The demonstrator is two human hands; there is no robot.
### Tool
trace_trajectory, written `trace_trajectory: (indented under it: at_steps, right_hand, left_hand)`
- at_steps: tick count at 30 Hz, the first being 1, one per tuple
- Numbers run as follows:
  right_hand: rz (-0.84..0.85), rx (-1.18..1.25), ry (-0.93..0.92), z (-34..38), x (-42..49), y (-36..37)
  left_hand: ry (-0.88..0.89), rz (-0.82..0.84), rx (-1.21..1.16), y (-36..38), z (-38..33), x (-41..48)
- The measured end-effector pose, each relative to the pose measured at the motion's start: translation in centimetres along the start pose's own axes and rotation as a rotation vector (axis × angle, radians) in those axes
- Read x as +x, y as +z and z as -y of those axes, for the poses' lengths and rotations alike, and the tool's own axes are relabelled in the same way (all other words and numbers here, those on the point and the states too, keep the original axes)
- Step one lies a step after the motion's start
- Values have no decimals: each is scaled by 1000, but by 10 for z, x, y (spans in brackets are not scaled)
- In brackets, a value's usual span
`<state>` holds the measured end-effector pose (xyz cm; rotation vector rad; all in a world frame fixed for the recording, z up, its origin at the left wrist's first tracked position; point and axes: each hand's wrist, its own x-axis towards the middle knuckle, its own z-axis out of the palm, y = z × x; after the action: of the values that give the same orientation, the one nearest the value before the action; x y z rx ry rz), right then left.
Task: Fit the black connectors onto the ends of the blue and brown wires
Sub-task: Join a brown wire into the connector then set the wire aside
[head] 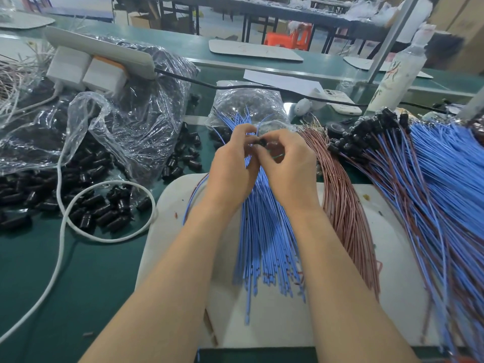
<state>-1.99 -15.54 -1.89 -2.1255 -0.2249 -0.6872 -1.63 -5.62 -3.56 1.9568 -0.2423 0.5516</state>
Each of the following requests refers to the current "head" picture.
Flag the person's right forearm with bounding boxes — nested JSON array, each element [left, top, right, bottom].
[[291, 199, 420, 363]]

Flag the long black-frame table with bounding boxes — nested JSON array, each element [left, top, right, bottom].
[[113, 0, 388, 51]]

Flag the person's left forearm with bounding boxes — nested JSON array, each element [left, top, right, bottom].
[[79, 200, 243, 363]]

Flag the small clear plastic bag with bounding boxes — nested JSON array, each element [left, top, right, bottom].
[[206, 81, 292, 139]]

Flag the cardboard boxes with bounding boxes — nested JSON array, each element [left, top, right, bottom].
[[431, 0, 484, 73]]

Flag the short metal frame post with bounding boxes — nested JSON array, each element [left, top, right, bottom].
[[458, 87, 484, 122]]

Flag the white computer mouse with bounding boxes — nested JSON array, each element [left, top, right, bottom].
[[294, 98, 313, 118]]

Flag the white power strip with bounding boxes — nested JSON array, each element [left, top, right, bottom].
[[44, 26, 158, 80]]

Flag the orange plastic stool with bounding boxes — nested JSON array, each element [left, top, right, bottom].
[[265, 22, 313, 50]]

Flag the slanted metal frame post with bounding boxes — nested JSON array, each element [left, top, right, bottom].
[[367, 0, 422, 82]]

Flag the person's left hand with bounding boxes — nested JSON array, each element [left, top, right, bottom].
[[206, 123, 262, 214]]

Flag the white flat device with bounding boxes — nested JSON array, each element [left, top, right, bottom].
[[316, 88, 364, 115]]

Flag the white spray bottle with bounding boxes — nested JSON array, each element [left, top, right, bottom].
[[368, 24, 437, 114]]

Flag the white charging cable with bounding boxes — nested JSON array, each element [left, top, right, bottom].
[[0, 88, 158, 345]]

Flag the white paper sheet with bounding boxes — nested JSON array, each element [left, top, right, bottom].
[[244, 69, 328, 97]]

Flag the large clear plastic bag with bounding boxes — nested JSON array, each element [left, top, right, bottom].
[[0, 35, 199, 186]]

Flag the white flat tray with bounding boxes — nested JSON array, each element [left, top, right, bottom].
[[209, 39, 304, 62], [343, 55, 434, 79], [0, 11, 55, 30]]

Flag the white orange charger adapter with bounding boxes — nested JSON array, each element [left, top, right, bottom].
[[82, 56, 128, 97]]

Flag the black power cord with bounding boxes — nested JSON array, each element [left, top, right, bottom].
[[155, 68, 455, 114]]

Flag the blue table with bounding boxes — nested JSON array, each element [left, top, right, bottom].
[[23, 0, 114, 20]]

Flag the bundle of stripped brown wires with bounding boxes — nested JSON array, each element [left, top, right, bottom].
[[0, 47, 54, 126]]

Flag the person's right hand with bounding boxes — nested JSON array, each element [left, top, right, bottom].
[[252, 128, 322, 214]]

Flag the white work board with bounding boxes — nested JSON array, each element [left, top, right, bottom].
[[136, 173, 447, 348]]

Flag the bundle of blue wires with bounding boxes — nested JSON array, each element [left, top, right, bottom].
[[214, 111, 307, 324]]

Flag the pile of assembled wire harnesses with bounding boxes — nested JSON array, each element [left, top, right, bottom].
[[329, 108, 484, 358]]

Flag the pile of black plastic caps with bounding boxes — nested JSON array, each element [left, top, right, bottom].
[[0, 120, 205, 235]]

